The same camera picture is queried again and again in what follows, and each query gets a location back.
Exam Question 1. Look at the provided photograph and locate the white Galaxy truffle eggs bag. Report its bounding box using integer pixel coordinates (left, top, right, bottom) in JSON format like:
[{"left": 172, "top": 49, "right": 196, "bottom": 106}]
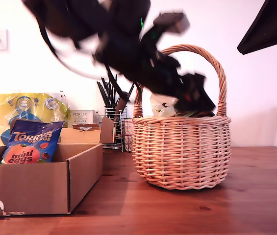
[{"left": 149, "top": 94, "right": 216, "bottom": 118}]

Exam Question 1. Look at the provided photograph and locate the blue Terry's mini eggs bag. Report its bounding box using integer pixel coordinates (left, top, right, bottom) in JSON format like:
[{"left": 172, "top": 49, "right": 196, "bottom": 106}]
[{"left": 0, "top": 119, "right": 66, "bottom": 165}]

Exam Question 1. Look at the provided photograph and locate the white Porlex box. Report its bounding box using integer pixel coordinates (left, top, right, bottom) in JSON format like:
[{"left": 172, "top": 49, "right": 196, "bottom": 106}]
[{"left": 70, "top": 109, "right": 99, "bottom": 125}]

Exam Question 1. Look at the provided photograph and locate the brown cardboard box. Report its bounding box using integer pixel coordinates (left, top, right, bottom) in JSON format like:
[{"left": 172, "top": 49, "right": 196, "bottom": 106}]
[{"left": 0, "top": 116, "right": 116, "bottom": 218}]

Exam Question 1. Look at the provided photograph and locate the black drinking straws bundle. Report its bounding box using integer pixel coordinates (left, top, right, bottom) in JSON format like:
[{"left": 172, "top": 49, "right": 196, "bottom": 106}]
[{"left": 96, "top": 77, "right": 138, "bottom": 108}]

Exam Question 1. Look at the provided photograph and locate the woven wicker basket with handle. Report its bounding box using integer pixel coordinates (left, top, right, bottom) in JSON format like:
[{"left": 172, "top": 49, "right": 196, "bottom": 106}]
[{"left": 131, "top": 44, "right": 232, "bottom": 190}]

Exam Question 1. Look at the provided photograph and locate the dark brown utensil handle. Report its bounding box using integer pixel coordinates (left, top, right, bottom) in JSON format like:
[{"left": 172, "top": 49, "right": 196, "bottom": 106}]
[{"left": 115, "top": 94, "right": 129, "bottom": 116}]

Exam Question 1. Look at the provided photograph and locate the small wire mesh container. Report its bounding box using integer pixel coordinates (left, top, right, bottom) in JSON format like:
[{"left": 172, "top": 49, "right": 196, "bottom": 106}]
[{"left": 123, "top": 117, "right": 134, "bottom": 153}]

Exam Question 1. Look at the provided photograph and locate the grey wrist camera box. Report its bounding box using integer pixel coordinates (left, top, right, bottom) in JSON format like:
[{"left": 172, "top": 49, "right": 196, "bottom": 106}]
[{"left": 140, "top": 11, "right": 191, "bottom": 43}]

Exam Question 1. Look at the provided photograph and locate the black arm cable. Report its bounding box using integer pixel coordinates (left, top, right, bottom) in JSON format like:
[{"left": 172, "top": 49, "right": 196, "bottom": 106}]
[
  {"left": 105, "top": 65, "right": 143, "bottom": 102},
  {"left": 35, "top": 12, "right": 104, "bottom": 79}
]

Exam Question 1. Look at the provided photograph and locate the chrome wire utensil holder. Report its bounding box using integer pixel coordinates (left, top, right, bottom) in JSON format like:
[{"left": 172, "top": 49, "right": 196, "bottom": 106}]
[{"left": 96, "top": 104, "right": 129, "bottom": 150}]

